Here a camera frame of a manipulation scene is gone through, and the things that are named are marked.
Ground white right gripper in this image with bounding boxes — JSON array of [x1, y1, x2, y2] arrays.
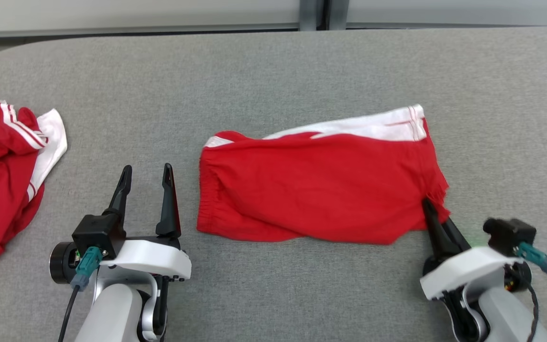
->
[[420, 199, 525, 301]]

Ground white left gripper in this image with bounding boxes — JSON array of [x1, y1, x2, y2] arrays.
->
[[99, 163, 192, 282]]

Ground red shorts with white stripe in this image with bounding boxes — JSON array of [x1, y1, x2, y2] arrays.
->
[[196, 104, 450, 246]]

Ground black cable with teal connector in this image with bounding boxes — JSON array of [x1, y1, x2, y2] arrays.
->
[[515, 241, 547, 342], [57, 246, 104, 342]]

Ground grey partition bottom rail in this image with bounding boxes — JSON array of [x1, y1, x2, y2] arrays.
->
[[0, 21, 301, 39], [347, 21, 547, 30]]

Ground grey vertical partition post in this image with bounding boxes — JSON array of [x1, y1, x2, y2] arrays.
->
[[299, 0, 350, 32]]

